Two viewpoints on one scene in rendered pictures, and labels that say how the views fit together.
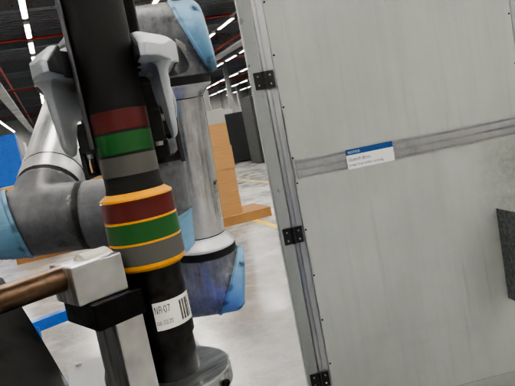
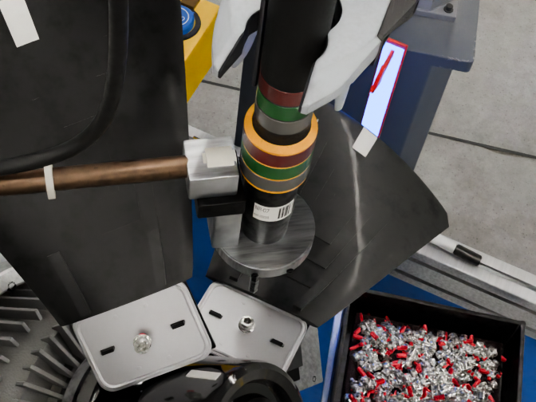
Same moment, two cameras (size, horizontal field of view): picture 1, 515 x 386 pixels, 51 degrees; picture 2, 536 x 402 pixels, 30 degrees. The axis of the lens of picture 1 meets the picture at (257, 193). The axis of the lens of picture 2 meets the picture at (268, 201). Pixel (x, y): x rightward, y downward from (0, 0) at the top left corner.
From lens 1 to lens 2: 0.44 m
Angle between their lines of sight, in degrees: 53
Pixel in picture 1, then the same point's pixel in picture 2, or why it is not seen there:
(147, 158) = (295, 126)
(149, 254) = (264, 184)
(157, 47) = (328, 97)
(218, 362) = (298, 245)
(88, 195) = not seen: outside the picture
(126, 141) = (279, 113)
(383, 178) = not seen: outside the picture
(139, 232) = (262, 170)
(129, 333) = (225, 216)
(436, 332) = not seen: outside the picture
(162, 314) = (261, 211)
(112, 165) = (261, 116)
